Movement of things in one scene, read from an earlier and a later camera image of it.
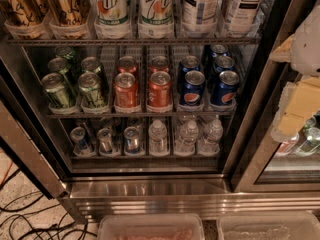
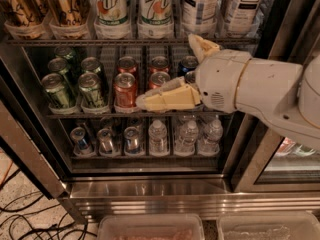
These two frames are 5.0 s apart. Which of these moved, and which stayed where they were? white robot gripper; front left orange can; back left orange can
Moved: white robot gripper
Stayed: back left orange can; front left orange can
